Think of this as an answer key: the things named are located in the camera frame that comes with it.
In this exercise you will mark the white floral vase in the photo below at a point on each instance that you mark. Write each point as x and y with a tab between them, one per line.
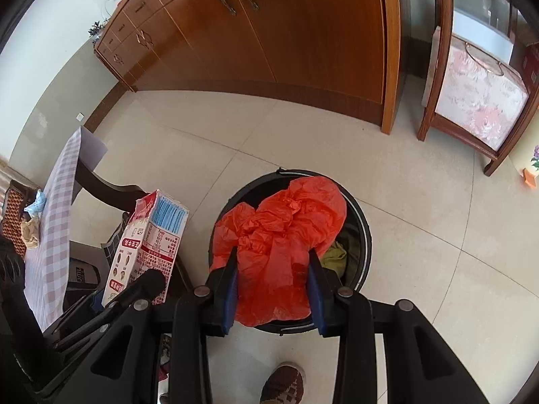
528	147

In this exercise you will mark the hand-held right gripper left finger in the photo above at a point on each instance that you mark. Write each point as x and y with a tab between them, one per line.
229	298

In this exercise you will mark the person's brown patterned shoe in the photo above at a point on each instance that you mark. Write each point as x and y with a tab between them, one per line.
282	385

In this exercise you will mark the pink checkered tablecloth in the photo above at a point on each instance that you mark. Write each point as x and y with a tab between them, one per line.
54	219

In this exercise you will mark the light blue face mask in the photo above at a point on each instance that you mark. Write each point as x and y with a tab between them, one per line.
36	204

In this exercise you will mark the black trash bin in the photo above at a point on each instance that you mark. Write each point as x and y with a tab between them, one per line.
252	191

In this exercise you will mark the wooden chair with lattice back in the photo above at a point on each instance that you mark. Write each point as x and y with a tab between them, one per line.
12	219

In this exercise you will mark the pink floral storage box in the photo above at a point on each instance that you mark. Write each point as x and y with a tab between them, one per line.
476	92

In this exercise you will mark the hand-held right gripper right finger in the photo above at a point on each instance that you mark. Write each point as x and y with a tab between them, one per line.
318	298

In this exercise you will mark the olive green cloth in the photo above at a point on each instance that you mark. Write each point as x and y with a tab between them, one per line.
334	256

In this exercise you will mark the small dark plant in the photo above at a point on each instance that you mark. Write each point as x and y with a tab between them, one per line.
97	28

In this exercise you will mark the wooden stand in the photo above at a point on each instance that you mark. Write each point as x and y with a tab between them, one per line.
433	105

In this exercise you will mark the long wooden sideboard cabinet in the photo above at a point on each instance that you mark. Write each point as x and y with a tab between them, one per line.
294	42

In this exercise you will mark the red plastic bag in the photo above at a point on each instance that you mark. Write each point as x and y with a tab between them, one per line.
273	240

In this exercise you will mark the red and white milk carton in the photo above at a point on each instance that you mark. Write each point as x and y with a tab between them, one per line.
143	244

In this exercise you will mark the dark wooden chair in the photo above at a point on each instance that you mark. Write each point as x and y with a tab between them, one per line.
105	189

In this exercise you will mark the orange plastic piece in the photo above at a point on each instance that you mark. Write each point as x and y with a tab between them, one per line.
529	177

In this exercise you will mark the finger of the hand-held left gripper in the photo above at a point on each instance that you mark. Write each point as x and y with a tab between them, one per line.
153	281

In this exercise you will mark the beige cloth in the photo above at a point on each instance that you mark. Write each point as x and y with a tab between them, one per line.
30	233

